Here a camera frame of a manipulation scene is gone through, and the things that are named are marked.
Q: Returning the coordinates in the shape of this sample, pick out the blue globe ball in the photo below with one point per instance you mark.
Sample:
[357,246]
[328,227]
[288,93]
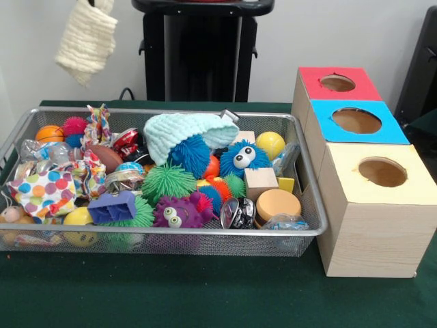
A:
[130,167]

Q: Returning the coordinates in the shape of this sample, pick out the large green spiky ball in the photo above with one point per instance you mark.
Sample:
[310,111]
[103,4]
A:
[145,215]

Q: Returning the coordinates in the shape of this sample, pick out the wooden box with three holes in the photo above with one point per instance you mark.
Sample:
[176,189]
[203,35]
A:
[372,225]

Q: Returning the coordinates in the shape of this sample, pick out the polka dot cloth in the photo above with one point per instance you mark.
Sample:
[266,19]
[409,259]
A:
[48,191]

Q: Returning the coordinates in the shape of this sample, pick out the clear blue plastic packet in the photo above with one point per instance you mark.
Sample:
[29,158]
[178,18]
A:
[287,158]

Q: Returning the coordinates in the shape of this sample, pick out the clear crumpled plastic packet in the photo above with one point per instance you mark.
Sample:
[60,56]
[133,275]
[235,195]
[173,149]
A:
[285,222]

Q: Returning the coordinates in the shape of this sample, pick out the black chair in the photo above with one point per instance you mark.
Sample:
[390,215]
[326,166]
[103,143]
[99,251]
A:
[420,75]

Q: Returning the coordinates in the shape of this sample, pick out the small orange basketball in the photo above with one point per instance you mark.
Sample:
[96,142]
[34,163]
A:
[49,134]

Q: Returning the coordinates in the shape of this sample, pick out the purple plastic block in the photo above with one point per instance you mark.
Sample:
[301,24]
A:
[113,207]

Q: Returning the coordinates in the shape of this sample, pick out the cream waffle cloth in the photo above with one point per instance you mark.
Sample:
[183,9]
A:
[87,41]

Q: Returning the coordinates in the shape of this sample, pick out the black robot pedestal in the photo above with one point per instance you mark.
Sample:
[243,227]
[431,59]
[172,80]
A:
[205,55]

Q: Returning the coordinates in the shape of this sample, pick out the yellow smiley ball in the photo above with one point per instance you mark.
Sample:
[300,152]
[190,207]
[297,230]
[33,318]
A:
[80,225]

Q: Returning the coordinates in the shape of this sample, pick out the brown toy football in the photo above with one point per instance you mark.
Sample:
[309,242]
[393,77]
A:
[106,157]

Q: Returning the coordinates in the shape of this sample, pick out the small green spiky ball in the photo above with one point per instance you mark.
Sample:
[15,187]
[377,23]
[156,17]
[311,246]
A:
[167,182]

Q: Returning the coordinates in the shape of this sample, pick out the mint green knit cloth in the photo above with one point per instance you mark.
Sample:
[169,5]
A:
[177,130]

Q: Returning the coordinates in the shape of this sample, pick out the silver can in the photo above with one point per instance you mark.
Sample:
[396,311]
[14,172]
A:
[124,181]

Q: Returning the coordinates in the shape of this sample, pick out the red black packet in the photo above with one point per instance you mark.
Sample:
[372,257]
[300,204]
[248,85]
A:
[126,140]

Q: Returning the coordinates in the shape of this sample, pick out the purple spiky ball with eyes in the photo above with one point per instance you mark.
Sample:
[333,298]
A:
[179,212]

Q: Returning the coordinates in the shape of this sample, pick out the yellow block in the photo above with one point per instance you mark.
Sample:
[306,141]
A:
[286,184]

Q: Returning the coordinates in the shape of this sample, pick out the blue fuzzy ball with eyes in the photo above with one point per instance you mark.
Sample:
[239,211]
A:
[244,158]

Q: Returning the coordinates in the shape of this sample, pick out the clear mesh bin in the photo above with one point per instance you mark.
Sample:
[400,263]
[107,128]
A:
[304,205]

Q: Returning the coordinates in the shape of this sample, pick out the round wooden disc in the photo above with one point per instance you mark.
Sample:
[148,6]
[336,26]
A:
[277,205]

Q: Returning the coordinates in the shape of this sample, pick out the wooden cube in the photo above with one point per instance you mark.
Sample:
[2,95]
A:
[261,183]

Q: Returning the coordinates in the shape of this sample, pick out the pink spiky ball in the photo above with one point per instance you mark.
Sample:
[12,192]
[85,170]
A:
[74,126]

